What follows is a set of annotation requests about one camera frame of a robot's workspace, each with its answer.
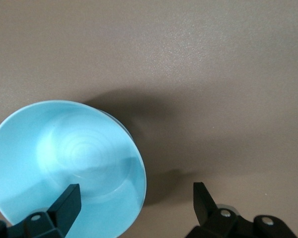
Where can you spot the blue bowl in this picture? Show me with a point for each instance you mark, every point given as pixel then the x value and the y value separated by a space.
pixel 39 148

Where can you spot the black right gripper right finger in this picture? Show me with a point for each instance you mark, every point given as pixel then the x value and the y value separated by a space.
pixel 208 218

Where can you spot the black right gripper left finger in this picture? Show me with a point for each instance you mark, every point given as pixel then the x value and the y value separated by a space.
pixel 62 213

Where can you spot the brown table mat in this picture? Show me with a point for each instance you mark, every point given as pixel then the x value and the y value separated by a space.
pixel 213 49

